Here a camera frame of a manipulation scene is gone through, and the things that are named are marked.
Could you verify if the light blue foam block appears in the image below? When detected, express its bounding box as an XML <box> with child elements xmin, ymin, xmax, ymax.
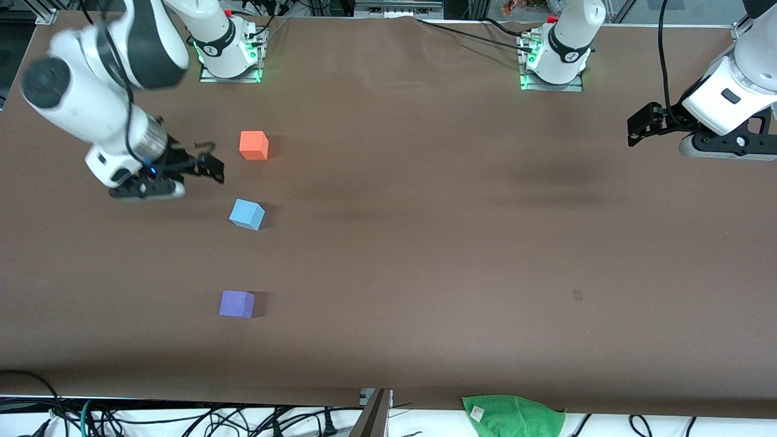
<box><xmin>229</xmin><ymin>198</ymin><xmax>266</xmax><ymax>231</ymax></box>

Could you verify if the orange foam block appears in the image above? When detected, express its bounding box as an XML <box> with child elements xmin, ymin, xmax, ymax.
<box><xmin>239</xmin><ymin>130</ymin><xmax>270</xmax><ymax>161</ymax></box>

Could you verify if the purple foam block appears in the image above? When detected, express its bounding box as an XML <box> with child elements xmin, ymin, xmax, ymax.
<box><xmin>219</xmin><ymin>290</ymin><xmax>256</xmax><ymax>319</ymax></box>

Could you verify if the brown paper table cover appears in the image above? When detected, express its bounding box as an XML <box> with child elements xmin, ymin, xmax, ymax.
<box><xmin>0</xmin><ymin>11</ymin><xmax>777</xmax><ymax>419</ymax></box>

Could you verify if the grey metal bar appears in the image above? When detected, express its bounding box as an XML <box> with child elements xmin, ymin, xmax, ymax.
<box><xmin>348</xmin><ymin>388</ymin><xmax>393</xmax><ymax>437</ymax></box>

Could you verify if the green microfibre cloth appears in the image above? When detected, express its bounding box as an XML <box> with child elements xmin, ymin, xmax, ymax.
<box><xmin>462</xmin><ymin>395</ymin><xmax>566</xmax><ymax>437</ymax></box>

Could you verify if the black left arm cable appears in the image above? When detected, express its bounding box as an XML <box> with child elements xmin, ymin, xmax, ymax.
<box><xmin>658</xmin><ymin>0</ymin><xmax>688</xmax><ymax>113</ymax></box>

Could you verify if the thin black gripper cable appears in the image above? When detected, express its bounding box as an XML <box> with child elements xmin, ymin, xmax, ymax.
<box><xmin>96</xmin><ymin>11</ymin><xmax>217</xmax><ymax>168</ymax></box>

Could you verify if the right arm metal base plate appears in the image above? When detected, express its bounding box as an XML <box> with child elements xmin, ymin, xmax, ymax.
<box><xmin>199</xmin><ymin>29</ymin><xmax>268</xmax><ymax>84</ymax></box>

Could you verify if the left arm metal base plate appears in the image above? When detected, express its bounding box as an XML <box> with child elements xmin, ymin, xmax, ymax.
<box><xmin>517</xmin><ymin>33</ymin><xmax>585</xmax><ymax>93</ymax></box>

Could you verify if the black cable on table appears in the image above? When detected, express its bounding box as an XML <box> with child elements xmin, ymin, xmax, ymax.
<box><xmin>416</xmin><ymin>17</ymin><xmax>536</xmax><ymax>53</ymax></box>

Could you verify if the black looped floor cable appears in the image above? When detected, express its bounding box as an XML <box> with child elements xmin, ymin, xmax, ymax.
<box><xmin>0</xmin><ymin>370</ymin><xmax>69</xmax><ymax>437</ymax></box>

